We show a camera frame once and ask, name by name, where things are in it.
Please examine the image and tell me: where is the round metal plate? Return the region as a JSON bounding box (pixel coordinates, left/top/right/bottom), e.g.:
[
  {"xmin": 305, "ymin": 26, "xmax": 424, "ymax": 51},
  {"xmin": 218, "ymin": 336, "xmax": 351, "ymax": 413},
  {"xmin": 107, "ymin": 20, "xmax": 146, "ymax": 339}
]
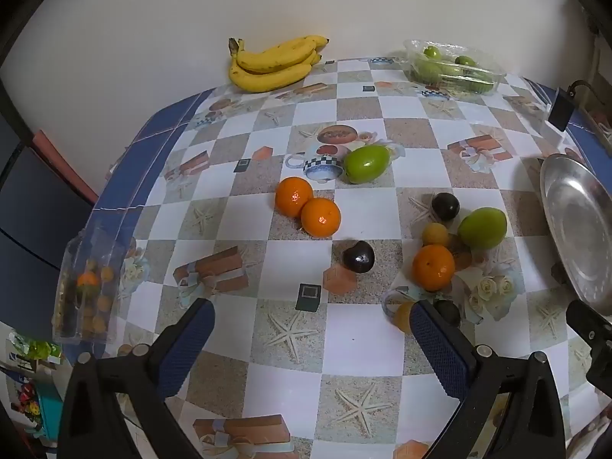
[{"xmin": 539, "ymin": 153, "xmax": 612, "ymax": 319}]

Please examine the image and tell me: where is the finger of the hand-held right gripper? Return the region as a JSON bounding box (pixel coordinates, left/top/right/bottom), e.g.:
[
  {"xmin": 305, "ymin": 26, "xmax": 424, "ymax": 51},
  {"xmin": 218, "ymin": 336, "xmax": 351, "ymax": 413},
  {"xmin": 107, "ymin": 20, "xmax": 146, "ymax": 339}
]
[
  {"xmin": 551, "ymin": 262, "xmax": 575, "ymax": 292},
  {"xmin": 565, "ymin": 299, "xmax": 612, "ymax": 393}
]

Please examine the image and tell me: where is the heap of small green fruits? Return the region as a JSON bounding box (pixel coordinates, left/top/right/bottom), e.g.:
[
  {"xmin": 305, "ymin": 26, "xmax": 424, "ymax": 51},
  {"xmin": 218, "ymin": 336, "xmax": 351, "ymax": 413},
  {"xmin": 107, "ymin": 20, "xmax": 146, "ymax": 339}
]
[{"xmin": 413, "ymin": 45, "xmax": 495, "ymax": 94}]

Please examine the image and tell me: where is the black power cable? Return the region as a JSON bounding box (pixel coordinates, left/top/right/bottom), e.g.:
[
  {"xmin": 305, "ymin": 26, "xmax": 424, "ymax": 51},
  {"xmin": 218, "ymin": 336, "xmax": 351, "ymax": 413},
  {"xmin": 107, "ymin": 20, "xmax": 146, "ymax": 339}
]
[{"xmin": 566, "ymin": 80, "xmax": 612, "ymax": 120}]

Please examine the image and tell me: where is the orange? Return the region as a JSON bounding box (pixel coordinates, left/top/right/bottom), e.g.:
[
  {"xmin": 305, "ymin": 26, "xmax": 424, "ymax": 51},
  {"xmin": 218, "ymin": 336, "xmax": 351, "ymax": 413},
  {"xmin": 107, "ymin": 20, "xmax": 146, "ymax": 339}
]
[
  {"xmin": 300, "ymin": 198, "xmax": 342, "ymax": 238},
  {"xmin": 275, "ymin": 177, "xmax": 315, "ymax": 217},
  {"xmin": 412, "ymin": 244, "xmax": 456, "ymax": 292}
]

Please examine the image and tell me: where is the red-brown board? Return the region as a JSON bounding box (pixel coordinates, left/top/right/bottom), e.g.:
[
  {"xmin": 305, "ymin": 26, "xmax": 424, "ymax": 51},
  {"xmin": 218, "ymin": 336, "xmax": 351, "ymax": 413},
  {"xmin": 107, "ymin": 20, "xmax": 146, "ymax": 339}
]
[{"xmin": 31, "ymin": 130, "xmax": 99, "ymax": 206}]

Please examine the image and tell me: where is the black power adapter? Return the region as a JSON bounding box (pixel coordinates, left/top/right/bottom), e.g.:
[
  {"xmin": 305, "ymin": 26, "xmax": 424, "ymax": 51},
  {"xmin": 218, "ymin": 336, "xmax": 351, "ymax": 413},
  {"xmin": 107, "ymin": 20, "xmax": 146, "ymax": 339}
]
[{"xmin": 547, "ymin": 87, "xmax": 577, "ymax": 132}]

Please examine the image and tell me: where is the large green mango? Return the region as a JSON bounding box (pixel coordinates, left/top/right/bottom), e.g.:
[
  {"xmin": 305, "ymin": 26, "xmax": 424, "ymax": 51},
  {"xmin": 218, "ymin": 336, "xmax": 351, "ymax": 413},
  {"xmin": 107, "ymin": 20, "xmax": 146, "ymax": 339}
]
[
  {"xmin": 457, "ymin": 207, "xmax": 508, "ymax": 251},
  {"xmin": 344, "ymin": 145, "xmax": 392, "ymax": 185}
]

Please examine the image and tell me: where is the clear plastic fruit box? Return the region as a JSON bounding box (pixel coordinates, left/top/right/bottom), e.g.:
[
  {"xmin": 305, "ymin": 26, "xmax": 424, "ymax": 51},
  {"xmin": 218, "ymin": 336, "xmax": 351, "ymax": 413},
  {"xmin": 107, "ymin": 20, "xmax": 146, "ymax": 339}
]
[{"xmin": 52, "ymin": 227, "xmax": 130, "ymax": 345}]

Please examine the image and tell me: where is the small yellow-brown round fruit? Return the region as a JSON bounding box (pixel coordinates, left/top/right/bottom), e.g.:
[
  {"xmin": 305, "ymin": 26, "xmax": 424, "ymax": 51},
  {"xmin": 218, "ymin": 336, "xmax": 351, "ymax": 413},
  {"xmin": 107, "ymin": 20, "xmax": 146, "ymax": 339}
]
[
  {"xmin": 393, "ymin": 301, "xmax": 417, "ymax": 334},
  {"xmin": 422, "ymin": 222, "xmax": 450, "ymax": 248}
]

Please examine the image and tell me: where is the white adapter base box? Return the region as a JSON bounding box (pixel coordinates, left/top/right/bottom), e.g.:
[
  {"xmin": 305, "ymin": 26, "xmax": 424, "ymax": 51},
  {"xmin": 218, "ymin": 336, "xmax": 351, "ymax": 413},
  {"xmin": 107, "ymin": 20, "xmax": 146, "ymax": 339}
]
[{"xmin": 540, "ymin": 122, "xmax": 570, "ymax": 146}]

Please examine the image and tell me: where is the yellow banana bunch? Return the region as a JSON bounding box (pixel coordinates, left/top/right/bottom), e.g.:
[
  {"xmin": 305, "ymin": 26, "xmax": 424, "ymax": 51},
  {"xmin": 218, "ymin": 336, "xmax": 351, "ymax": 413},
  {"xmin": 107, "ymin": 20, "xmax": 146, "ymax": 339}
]
[{"xmin": 228, "ymin": 35, "xmax": 330, "ymax": 93}]

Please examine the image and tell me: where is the green plastic packet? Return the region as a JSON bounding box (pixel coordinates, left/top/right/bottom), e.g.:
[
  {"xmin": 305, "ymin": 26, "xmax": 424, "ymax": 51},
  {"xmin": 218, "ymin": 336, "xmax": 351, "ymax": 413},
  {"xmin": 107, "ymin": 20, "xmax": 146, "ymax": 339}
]
[{"xmin": 7, "ymin": 332, "xmax": 63, "ymax": 369}]

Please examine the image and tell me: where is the dark cabinet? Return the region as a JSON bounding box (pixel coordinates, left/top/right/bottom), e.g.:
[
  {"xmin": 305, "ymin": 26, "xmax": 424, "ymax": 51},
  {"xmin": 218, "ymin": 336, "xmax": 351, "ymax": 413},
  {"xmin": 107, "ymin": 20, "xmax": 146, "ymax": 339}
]
[{"xmin": 0, "ymin": 119, "xmax": 99, "ymax": 292}]

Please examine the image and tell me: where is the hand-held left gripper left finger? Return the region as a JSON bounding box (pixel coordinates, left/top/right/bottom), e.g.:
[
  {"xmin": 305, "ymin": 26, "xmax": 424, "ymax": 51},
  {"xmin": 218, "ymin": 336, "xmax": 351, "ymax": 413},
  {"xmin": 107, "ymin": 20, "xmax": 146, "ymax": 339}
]
[{"xmin": 57, "ymin": 298, "xmax": 216, "ymax": 459}]

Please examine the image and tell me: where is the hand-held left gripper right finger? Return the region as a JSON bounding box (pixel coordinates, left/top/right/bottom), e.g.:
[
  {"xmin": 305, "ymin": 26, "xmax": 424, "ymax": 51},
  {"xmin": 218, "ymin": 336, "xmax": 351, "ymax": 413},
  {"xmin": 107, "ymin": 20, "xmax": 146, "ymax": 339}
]
[{"xmin": 409, "ymin": 299, "xmax": 567, "ymax": 459}]

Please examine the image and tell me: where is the clear plastic clamshell container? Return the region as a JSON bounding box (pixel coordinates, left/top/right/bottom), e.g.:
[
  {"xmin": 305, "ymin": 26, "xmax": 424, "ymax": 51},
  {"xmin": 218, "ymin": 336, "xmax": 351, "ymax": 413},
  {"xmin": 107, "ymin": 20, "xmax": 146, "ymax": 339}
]
[{"xmin": 403, "ymin": 38, "xmax": 508, "ymax": 101}]

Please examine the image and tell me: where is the checkered printed tablecloth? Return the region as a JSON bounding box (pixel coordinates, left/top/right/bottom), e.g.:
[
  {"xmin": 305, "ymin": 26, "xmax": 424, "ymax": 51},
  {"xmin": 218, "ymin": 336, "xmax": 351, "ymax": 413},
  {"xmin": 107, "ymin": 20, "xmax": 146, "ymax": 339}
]
[{"xmin": 50, "ymin": 57, "xmax": 612, "ymax": 459}]

